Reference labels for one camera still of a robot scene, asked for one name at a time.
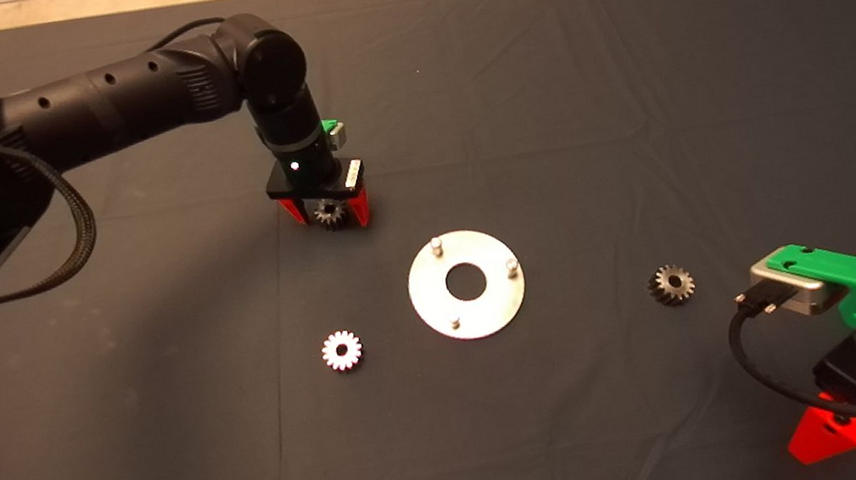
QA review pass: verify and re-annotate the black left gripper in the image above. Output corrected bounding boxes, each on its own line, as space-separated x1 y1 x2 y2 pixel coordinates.
258 126 375 242

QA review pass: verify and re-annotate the bright steel planetary gear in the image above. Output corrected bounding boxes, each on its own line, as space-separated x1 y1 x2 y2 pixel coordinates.
319 327 367 375

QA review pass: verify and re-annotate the round metal carrier plate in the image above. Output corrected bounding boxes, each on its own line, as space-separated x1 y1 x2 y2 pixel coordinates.
400 221 534 349

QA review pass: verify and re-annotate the dark steel planetary gear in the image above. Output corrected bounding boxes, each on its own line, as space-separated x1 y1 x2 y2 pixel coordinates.
645 260 697 311

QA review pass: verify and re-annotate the dark grey table cloth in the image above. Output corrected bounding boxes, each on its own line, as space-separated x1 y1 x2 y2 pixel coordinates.
0 0 856 480

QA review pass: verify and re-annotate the silver right camera box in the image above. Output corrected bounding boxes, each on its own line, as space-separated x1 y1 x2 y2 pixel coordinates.
748 249 853 327

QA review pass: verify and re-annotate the green right camera mount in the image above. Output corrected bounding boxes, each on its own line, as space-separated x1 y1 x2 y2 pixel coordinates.
764 235 856 342

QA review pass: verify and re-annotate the thin black left camera cable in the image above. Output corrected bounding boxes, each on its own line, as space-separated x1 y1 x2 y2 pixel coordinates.
141 15 232 55

